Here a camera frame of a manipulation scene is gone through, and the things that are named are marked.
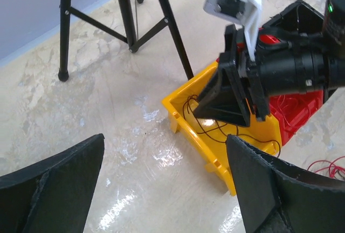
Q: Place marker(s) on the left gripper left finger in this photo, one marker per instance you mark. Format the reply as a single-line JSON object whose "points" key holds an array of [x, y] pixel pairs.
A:
{"points": [[54, 194]]}

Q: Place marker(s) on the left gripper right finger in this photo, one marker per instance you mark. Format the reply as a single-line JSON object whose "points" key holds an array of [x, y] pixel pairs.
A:
{"points": [[277, 196]]}

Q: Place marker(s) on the red plastic bin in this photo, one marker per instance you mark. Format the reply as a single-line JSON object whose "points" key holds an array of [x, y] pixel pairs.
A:
{"points": [[293, 110]]}

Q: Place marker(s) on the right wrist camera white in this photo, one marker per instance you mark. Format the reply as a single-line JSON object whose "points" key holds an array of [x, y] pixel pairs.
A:
{"points": [[246, 13]]}

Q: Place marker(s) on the black music stand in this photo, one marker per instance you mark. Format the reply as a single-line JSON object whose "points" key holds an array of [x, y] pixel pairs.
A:
{"points": [[133, 41]]}

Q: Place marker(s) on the yellow plastic bin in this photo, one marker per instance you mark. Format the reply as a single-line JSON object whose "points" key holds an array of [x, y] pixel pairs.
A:
{"points": [[208, 136]]}

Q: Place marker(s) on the black plastic bin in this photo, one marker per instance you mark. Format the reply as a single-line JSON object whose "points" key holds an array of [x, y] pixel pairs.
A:
{"points": [[298, 16]]}

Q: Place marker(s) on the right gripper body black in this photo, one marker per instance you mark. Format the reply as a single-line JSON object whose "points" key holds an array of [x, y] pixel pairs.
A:
{"points": [[297, 64]]}

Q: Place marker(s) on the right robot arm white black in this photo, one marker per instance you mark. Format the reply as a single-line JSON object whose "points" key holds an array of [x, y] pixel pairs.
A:
{"points": [[333, 36]]}

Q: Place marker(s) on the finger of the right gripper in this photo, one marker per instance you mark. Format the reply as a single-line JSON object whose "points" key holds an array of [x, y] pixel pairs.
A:
{"points": [[217, 101]]}

